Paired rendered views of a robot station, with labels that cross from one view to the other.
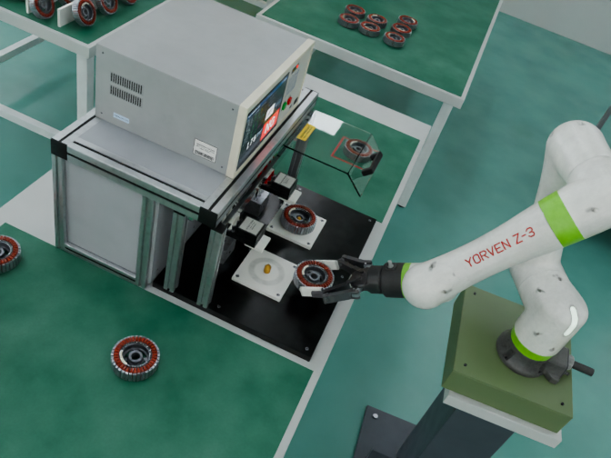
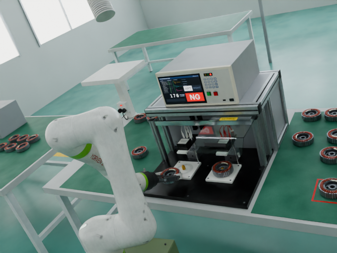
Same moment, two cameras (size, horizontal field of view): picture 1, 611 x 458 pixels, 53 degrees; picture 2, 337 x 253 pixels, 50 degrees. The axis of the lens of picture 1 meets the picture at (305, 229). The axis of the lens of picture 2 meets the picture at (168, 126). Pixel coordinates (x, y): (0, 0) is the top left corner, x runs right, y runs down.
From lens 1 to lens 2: 2.51 m
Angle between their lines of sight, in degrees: 92
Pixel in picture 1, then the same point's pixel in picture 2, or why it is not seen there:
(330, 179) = (286, 182)
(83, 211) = not seen: hidden behind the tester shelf
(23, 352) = (145, 136)
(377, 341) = not seen: outside the picture
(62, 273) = not seen: hidden behind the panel
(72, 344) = (148, 142)
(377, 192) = (288, 208)
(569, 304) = (88, 223)
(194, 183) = (161, 102)
